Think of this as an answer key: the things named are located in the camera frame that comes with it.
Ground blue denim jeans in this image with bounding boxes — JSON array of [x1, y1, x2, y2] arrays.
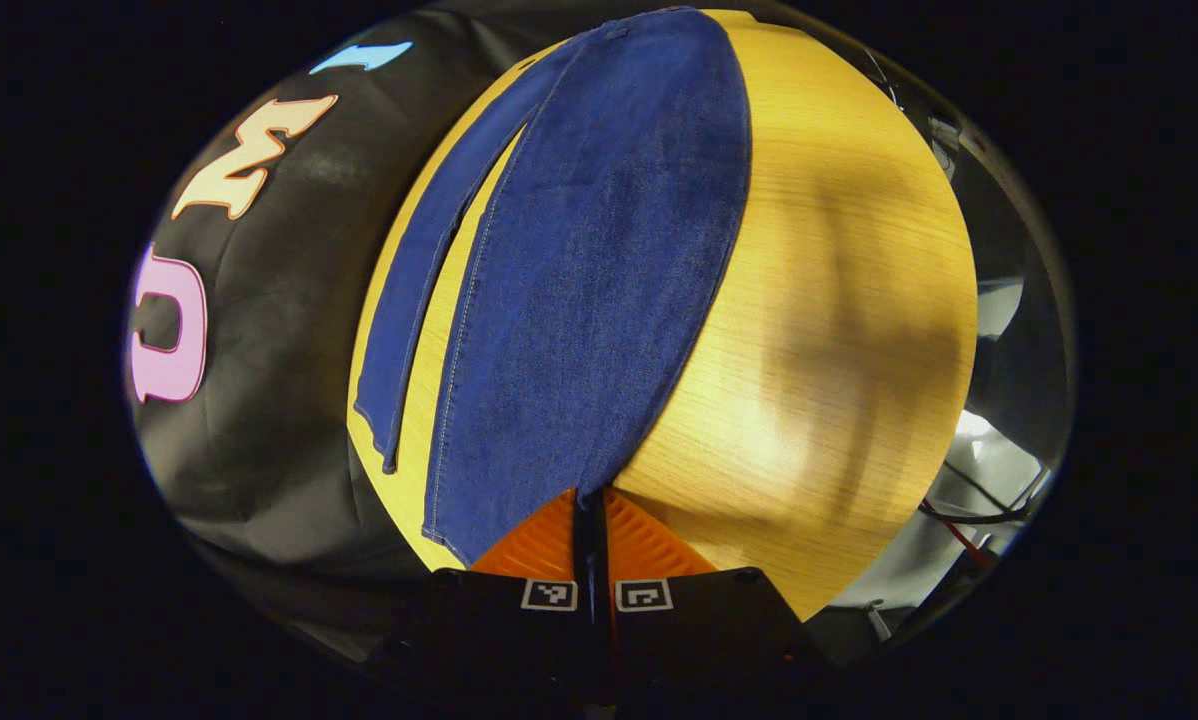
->
[[354, 8, 753, 567]]

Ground black cable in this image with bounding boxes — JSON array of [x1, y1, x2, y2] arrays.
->
[[944, 460, 1038, 527]]

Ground black backdrop cloth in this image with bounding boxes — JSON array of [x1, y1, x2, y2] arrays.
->
[[124, 5, 600, 666]]

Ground red cable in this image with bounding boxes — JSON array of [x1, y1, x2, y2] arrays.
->
[[921, 500, 995, 566]]

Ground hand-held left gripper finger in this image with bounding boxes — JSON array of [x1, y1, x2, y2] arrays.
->
[[394, 488, 597, 706], [596, 488, 825, 703]]

